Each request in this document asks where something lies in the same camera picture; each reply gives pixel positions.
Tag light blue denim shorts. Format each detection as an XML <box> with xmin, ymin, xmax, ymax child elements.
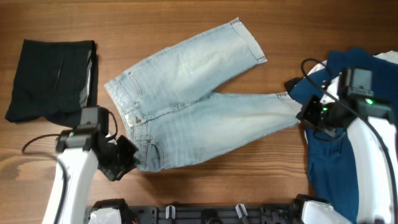
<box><xmin>105</xmin><ymin>19</ymin><xmax>301</xmax><ymax>172</ymax></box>

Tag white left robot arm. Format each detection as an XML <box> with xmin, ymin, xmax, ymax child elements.
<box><xmin>42</xmin><ymin>124</ymin><xmax>139</xmax><ymax>223</ymax></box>

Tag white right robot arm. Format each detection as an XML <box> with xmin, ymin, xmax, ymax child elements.
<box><xmin>297</xmin><ymin>77</ymin><xmax>397</xmax><ymax>223</ymax></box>

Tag dark blue garment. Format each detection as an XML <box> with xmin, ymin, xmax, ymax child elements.
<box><xmin>289</xmin><ymin>48</ymin><xmax>397</xmax><ymax>222</ymax></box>

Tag white garment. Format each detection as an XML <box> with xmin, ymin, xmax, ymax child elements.
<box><xmin>375</xmin><ymin>50</ymin><xmax>398</xmax><ymax>64</ymax></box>

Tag black folded garment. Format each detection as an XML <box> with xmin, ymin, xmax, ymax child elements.
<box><xmin>5</xmin><ymin>39</ymin><xmax>98</xmax><ymax>128</ymax></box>

